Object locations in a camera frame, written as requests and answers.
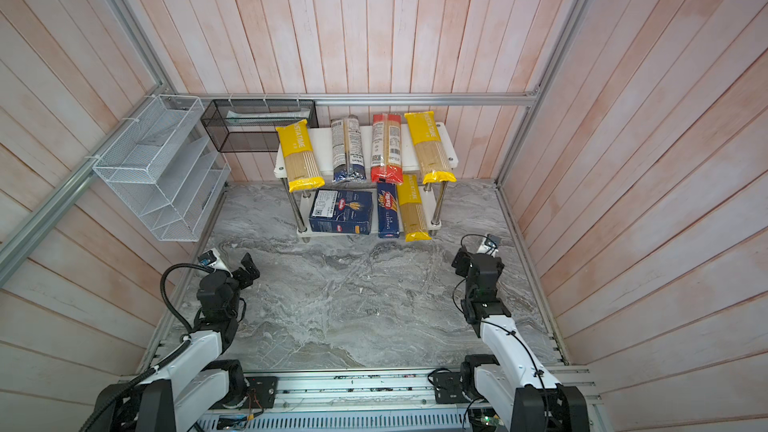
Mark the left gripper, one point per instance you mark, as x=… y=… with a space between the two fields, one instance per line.
x=247 y=280

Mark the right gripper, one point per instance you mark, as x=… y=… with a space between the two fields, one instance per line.
x=463 y=260

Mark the yellow Pastatime spaghetti bag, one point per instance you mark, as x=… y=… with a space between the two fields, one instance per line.
x=433 y=160
x=411 y=209
x=299 y=159

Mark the narrow blue Barilla spaghetti box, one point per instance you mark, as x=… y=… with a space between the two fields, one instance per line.
x=387 y=209

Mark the wide blue Barilla pasta box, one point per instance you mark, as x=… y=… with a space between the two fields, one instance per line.
x=341 y=212

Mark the red spaghetti bag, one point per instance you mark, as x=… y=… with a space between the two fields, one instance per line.
x=386 y=161

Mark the dark blue clear spaghetti bag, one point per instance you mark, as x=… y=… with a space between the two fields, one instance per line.
x=347 y=151

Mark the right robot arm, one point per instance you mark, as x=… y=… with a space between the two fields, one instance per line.
x=516 y=384

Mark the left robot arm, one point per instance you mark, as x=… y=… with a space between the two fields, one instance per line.
x=202 y=344

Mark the white two-tier shelf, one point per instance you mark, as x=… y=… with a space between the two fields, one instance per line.
x=432 y=195

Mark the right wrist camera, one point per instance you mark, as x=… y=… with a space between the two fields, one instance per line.
x=489 y=245

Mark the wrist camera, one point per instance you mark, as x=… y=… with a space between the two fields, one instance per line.
x=212 y=258
x=489 y=245

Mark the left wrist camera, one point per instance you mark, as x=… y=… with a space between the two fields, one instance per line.
x=212 y=258

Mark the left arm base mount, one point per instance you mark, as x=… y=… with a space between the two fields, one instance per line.
x=258 y=392

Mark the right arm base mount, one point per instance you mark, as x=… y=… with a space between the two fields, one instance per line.
x=453 y=387

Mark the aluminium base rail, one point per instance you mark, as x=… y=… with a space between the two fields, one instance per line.
x=297 y=391

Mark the white wire mesh rack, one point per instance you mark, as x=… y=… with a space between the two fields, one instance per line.
x=169 y=175

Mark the black wire mesh basket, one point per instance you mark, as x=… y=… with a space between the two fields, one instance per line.
x=250 y=125

